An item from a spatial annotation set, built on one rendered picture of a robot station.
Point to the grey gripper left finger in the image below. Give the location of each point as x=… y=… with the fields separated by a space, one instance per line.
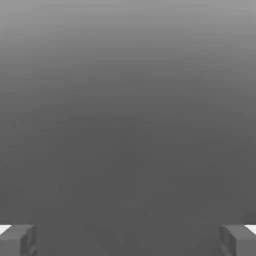
x=16 y=241

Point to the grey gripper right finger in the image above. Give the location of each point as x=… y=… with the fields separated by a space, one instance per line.
x=239 y=241

